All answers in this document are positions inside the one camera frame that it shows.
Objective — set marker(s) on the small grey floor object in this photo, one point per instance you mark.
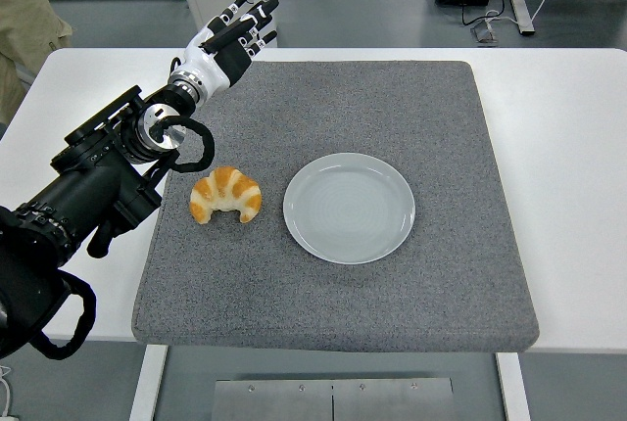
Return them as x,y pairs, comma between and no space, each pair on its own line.
484,33

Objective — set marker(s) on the grey felt mat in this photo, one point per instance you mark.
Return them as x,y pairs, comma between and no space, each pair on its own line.
343,303

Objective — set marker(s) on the person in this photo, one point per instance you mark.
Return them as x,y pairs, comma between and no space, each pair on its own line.
24,24

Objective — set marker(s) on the light grey round plate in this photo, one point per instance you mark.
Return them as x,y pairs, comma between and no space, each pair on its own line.
349,208

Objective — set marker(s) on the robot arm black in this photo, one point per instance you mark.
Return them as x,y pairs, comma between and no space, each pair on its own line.
83,191

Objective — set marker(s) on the white table leg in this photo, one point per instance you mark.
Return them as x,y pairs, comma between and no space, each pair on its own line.
514,387
147,382

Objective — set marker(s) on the croissant bread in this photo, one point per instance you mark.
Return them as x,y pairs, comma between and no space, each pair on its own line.
225,186

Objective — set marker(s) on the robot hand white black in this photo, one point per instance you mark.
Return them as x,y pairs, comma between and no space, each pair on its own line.
208,61

